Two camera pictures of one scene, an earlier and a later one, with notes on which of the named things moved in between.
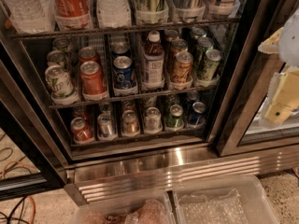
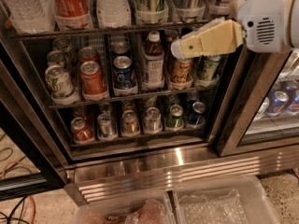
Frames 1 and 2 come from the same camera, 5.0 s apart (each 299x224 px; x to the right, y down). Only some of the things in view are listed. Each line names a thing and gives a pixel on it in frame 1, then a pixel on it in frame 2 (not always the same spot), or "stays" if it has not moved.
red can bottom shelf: x=83 y=133 stays
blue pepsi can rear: x=121 y=48 stays
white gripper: x=290 y=44 to x=263 y=21
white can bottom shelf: x=152 y=120 stays
